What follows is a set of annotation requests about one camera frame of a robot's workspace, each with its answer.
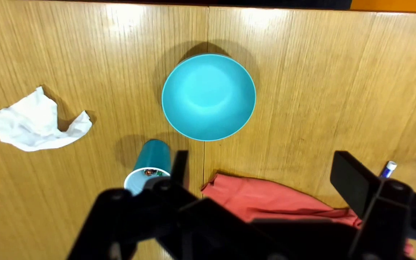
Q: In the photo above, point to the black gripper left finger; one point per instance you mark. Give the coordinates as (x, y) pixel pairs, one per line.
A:
(137, 221)

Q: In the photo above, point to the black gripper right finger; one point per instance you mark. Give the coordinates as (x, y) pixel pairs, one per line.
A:
(386, 211)

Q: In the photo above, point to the brown candy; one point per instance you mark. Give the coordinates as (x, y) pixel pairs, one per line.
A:
(148, 172)

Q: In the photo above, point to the teal plastic cup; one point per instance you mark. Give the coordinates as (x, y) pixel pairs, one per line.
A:
(154, 155)

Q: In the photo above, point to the teal bowl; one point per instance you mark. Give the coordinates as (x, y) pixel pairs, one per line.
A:
(209, 96)

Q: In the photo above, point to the white marker with blue cap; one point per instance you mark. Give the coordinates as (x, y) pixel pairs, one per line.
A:
(389, 169)

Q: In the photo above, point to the red cloth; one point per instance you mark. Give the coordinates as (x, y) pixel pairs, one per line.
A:
(267, 197)

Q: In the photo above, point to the crumpled white paper tissue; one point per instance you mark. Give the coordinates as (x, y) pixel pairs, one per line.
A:
(30, 125)

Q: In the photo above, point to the orange panel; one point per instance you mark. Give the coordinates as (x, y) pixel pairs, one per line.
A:
(397, 5)

